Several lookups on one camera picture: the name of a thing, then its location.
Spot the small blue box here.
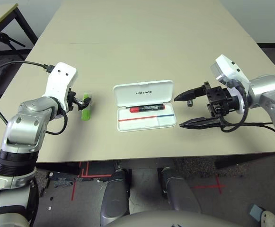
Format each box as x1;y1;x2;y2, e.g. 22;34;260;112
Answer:
248;203;263;219

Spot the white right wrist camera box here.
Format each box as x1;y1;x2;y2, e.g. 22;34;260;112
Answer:
210;54;250;114

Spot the grey robot leg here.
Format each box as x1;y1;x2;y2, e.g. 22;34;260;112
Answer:
100;169;131;225
158;167;202;213

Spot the black foam floor mat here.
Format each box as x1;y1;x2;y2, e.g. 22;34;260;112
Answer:
0;58;17;92

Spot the grey robot right leg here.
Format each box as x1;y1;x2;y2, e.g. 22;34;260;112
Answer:
158;167;202;213

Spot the grey robot torso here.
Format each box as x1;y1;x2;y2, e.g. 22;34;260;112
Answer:
106;211;244;227

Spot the side table with black frame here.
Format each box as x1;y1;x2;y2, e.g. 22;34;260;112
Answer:
0;3;38;48

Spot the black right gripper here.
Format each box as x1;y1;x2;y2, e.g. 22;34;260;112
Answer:
174;81;238;130

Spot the grey robot left leg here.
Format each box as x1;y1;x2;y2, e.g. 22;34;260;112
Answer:
100;169;131;225

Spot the white hinged pencil case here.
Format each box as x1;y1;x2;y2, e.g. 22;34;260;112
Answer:
113;79;177;133

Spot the black marker with red cap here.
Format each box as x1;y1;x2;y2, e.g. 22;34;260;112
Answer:
125;104;166;113

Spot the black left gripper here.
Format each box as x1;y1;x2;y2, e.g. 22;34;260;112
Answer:
66;87;91;112

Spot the black tripod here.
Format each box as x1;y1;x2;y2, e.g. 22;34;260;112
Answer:
0;25;26;61

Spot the white shoe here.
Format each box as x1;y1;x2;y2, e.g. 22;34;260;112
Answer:
260;210;275;227

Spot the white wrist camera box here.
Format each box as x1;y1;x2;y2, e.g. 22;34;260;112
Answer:
210;54;250;114
42;62;78;113

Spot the black left wrist camera cable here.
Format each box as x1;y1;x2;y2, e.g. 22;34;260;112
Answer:
0;61;55;125

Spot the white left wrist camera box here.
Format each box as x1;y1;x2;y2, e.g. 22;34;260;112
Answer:
42;62;78;113

